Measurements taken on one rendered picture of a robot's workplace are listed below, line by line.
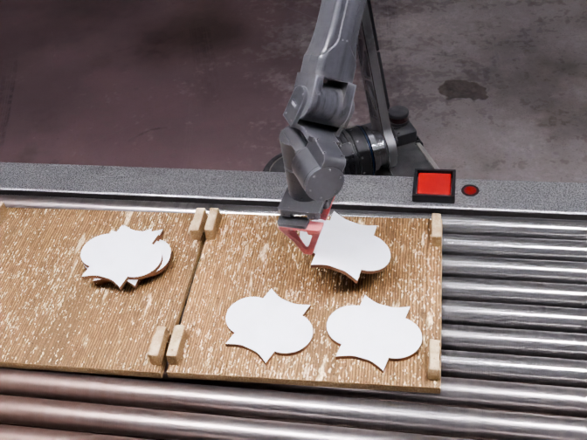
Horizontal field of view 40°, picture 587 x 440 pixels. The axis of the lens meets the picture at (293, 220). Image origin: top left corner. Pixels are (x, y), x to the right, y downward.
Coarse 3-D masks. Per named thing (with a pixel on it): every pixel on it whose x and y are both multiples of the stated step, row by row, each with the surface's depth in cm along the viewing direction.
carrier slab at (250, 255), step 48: (240, 240) 142; (288, 240) 141; (384, 240) 138; (192, 288) 135; (240, 288) 134; (288, 288) 133; (336, 288) 132; (384, 288) 131; (432, 288) 130; (192, 336) 127; (432, 336) 123; (288, 384) 121; (336, 384) 119; (384, 384) 118; (432, 384) 117
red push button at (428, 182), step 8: (424, 176) 150; (432, 176) 150; (440, 176) 150; (448, 176) 150; (424, 184) 149; (432, 184) 148; (440, 184) 148; (448, 184) 148; (424, 192) 147; (432, 192) 147; (440, 192) 147; (448, 192) 146
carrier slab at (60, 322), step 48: (0, 240) 148; (48, 240) 146; (192, 240) 143; (0, 288) 139; (48, 288) 138; (96, 288) 137; (144, 288) 136; (0, 336) 131; (48, 336) 130; (96, 336) 129; (144, 336) 128
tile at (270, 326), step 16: (240, 304) 130; (256, 304) 130; (272, 304) 129; (288, 304) 129; (240, 320) 128; (256, 320) 127; (272, 320) 127; (288, 320) 127; (304, 320) 126; (240, 336) 125; (256, 336) 125; (272, 336) 125; (288, 336) 124; (304, 336) 124; (256, 352) 123; (272, 352) 123; (288, 352) 122
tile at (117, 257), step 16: (96, 240) 140; (112, 240) 140; (128, 240) 140; (144, 240) 139; (80, 256) 138; (96, 256) 138; (112, 256) 137; (128, 256) 137; (144, 256) 136; (160, 256) 136; (96, 272) 135; (112, 272) 134; (128, 272) 134; (144, 272) 134
